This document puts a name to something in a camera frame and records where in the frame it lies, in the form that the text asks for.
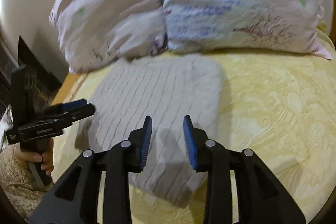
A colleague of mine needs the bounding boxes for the blue printed tree pillow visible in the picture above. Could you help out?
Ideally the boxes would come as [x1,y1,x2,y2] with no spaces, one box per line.
[142,0,332,60]

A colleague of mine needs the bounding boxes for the yellow patterned bedspread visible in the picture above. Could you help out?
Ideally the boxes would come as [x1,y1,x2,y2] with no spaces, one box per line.
[51,22,336,224]

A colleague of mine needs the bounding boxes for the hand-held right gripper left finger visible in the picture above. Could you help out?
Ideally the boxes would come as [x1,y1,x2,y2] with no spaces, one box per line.
[29,115,153,224]

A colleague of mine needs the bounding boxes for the pink floral pillow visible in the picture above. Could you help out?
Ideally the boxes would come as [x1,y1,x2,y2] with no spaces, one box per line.
[49,0,168,73]

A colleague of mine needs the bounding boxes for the person's left forearm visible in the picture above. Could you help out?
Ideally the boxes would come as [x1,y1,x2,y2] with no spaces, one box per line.
[0,145,54,216]

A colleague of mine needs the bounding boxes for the person's left hand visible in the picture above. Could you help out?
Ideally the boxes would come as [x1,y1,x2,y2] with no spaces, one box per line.
[13,138,55,177]

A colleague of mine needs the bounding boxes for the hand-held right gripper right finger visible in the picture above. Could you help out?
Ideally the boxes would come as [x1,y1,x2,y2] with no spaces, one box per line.
[183,115,306,224]

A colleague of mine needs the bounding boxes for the dark bedside furniture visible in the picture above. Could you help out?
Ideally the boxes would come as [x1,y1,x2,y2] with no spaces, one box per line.
[0,35,63,109]

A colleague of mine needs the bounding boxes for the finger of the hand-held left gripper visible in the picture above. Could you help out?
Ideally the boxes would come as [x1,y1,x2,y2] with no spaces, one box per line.
[50,103,95,125]
[43,99,88,115]

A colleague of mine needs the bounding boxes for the grey cable-knit sweater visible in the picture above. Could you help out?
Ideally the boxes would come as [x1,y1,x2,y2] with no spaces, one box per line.
[75,55,223,207]

